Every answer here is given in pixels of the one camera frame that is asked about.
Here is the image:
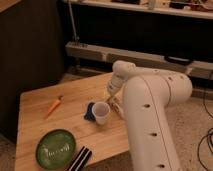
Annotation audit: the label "transparent gripper finger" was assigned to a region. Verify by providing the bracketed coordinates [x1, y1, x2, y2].
[104, 94, 116, 102]

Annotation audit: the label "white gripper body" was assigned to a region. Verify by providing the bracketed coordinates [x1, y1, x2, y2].
[107, 75, 124, 96]

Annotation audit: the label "white bottle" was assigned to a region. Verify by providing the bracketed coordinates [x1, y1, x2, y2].
[112, 98, 124, 118]

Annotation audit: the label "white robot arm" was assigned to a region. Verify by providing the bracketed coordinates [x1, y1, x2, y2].
[107, 61, 192, 171]

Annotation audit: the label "translucent plastic cup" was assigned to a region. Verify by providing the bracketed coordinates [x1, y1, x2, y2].
[92, 102, 110, 125]

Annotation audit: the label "blue cloth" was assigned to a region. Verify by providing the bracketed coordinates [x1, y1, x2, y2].
[84, 102, 95, 121]

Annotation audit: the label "grey metal beam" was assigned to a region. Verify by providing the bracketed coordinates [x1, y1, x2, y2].
[65, 42, 213, 79]

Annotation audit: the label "wooden table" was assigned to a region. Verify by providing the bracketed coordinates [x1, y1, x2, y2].
[15, 74, 132, 171]

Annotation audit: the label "metal pole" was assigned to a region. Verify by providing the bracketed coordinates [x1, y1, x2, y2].
[68, 0, 79, 45]

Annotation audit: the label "orange toy carrot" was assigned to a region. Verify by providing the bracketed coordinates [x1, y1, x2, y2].
[44, 96, 63, 119]

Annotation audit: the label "black white striped object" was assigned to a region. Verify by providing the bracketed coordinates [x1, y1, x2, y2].
[67, 146, 92, 171]

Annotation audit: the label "green plate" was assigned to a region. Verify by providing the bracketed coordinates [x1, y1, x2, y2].
[35, 129, 76, 171]

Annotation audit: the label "dark cabinet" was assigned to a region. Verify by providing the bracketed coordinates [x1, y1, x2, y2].
[0, 0, 65, 141]

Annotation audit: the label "white shelf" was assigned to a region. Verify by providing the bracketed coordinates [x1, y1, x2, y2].
[62, 0, 213, 20]

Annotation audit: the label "black cable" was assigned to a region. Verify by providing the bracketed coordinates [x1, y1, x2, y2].
[195, 96, 213, 171]

